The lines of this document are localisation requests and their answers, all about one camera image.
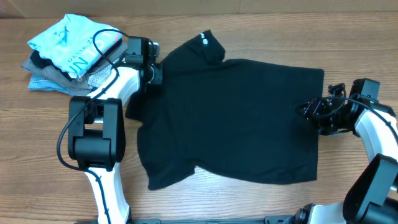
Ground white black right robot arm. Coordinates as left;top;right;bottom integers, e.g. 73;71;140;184
286;78;397;223

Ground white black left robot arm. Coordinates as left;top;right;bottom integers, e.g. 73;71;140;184
68;63;163;223

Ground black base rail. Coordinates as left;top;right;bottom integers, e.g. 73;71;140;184
132;215;293;224

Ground light blue printed t-shirt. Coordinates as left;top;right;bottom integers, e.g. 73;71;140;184
27;14;122;78

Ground blue denim jeans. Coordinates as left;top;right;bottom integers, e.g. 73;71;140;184
28;74;91;96

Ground black t-shirt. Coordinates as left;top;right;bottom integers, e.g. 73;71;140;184
126;30;325;190

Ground black folded garment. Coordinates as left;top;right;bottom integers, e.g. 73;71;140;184
24;40;127;83

